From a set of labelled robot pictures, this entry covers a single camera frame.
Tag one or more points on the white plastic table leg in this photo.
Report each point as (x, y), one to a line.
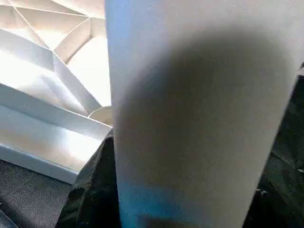
(199, 104)

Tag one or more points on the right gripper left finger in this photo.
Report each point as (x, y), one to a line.
(95, 194)

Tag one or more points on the white plastic table top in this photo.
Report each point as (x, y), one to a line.
(47, 85)

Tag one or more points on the black mat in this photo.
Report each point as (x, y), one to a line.
(28, 199)

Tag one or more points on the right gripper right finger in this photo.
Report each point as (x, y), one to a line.
(280, 204)

